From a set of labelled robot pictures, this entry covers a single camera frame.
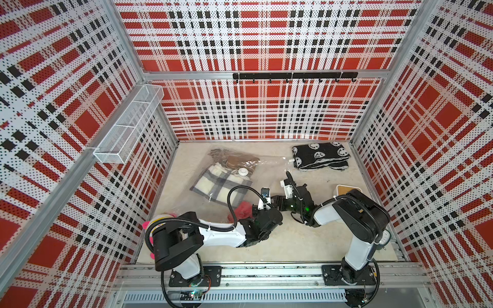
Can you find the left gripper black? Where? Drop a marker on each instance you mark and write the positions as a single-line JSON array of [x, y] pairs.
[[255, 215]]

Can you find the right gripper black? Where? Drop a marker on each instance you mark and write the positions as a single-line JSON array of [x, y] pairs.
[[276, 199]]

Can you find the clear plastic vacuum bag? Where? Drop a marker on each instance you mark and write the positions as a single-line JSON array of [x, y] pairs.
[[189, 163]]

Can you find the black smiley face scarf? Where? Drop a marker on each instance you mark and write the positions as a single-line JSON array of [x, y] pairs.
[[320, 155]]

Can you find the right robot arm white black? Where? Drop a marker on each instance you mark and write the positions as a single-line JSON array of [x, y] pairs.
[[366, 220]]

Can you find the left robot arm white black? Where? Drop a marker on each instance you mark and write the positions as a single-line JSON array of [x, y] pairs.
[[174, 241]]

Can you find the red knitted scarf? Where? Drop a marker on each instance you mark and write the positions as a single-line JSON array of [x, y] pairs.
[[244, 211]]

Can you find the white vacuum bag valve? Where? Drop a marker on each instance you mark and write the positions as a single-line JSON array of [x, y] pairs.
[[243, 172]]

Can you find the brown fringed scarf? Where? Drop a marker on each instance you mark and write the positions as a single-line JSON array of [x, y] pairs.
[[234, 160]]

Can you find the grey white plaid scarf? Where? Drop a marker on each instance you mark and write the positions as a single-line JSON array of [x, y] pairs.
[[215, 183]]

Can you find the white box with cork lid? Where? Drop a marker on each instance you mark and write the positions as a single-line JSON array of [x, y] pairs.
[[344, 189]]

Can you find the pink white plush toy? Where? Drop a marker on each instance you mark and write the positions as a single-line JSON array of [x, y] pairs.
[[152, 224]]

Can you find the teal heart alarm clock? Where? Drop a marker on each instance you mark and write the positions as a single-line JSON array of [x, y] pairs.
[[386, 237]]

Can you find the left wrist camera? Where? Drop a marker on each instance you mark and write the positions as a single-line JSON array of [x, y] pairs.
[[265, 195]]

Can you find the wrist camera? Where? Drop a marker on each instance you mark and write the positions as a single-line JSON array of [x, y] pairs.
[[265, 195], [288, 187]]

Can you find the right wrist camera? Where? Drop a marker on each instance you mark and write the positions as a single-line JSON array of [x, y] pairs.
[[288, 187]]

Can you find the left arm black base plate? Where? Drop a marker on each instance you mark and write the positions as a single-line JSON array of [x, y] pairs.
[[207, 276]]

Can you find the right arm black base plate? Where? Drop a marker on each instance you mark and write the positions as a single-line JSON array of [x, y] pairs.
[[338, 275]]

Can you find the black wall hook rail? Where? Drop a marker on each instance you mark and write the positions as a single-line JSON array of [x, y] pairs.
[[296, 76]]

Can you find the aluminium front rail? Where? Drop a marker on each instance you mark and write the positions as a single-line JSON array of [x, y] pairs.
[[394, 284]]

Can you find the white mesh wall basket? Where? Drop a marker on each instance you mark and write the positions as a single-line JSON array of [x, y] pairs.
[[119, 143]]

